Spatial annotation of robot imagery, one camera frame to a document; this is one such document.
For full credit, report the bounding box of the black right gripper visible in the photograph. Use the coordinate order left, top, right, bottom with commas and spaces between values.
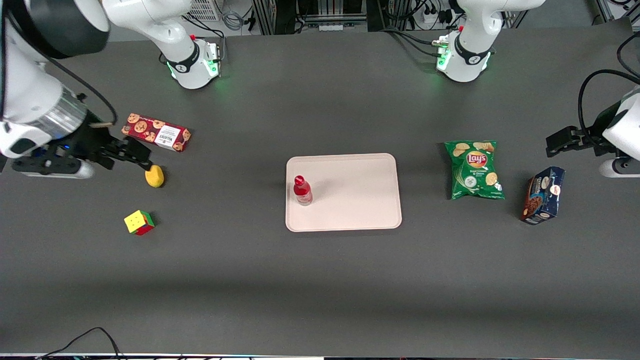
42, 111, 153, 172

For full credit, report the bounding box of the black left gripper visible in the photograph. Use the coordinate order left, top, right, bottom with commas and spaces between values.
546, 102, 626, 158

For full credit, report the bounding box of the red coke bottle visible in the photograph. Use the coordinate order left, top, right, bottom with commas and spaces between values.
293, 174, 314, 206

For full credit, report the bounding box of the beige plastic tray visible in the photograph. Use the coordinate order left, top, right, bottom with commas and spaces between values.
285, 153, 403, 233

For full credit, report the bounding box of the yellow lemon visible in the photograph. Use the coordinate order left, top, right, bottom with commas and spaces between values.
144, 164, 165, 189

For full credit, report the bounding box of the red cookie box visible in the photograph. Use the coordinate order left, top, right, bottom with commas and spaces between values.
121, 112, 192, 153

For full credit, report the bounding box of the dark blue cookie box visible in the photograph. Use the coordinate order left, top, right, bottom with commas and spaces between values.
519, 166, 567, 226

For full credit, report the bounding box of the colourful Rubik's cube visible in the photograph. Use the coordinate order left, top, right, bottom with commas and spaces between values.
123, 209, 156, 237

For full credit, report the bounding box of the green Lay's chips bag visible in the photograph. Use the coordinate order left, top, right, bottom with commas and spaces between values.
444, 140, 506, 201

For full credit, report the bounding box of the white perforated box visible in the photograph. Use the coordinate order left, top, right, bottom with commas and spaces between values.
186, 0, 221, 22

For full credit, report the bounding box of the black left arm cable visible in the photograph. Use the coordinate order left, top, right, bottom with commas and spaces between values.
578, 69, 640, 137

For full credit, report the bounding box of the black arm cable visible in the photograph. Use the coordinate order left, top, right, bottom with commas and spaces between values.
47, 55, 119, 127
578, 69, 640, 137

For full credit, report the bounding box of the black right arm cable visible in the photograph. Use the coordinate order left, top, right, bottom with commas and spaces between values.
47, 55, 119, 127

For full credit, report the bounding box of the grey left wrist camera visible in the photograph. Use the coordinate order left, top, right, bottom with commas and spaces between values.
599, 156, 640, 179

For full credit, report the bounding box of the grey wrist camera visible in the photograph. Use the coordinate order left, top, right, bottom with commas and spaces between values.
599, 156, 640, 179
11, 157, 95, 180

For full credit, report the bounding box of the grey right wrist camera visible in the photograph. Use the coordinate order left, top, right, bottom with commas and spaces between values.
11, 157, 95, 180

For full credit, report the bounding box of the black looped cable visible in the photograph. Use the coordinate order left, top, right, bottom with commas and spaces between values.
616, 32, 640, 78

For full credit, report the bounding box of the grey coiled cable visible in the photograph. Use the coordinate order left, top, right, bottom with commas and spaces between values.
221, 7, 247, 32

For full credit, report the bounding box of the black cable at table edge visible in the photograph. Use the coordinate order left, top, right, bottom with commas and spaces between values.
36, 327, 124, 360

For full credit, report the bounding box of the black base cable bundle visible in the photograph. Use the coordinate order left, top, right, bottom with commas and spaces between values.
381, 27, 451, 57

